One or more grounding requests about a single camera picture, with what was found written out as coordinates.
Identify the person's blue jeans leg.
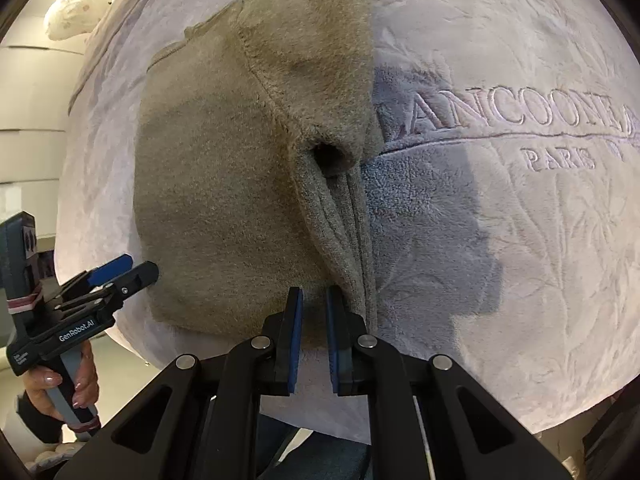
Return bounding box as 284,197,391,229
256,407,375,480

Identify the person's left forearm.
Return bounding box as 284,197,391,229
14,395,65,445

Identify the white patterned pillow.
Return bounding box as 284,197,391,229
44,0,102,42

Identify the person's left hand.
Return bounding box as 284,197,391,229
21,340,101,423

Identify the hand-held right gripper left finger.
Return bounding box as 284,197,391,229
75,287,304,480

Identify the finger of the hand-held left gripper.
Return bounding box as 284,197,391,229
106,261,160,311
60,254,134,302

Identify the white fluffy cloth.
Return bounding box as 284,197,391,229
24,441,82,472

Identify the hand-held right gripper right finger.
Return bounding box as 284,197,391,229
326,286,573,480

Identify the lavender embossed blanket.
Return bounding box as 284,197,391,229
54,0,640,437

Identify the white cabinet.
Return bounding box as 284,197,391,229
0,10,87,241

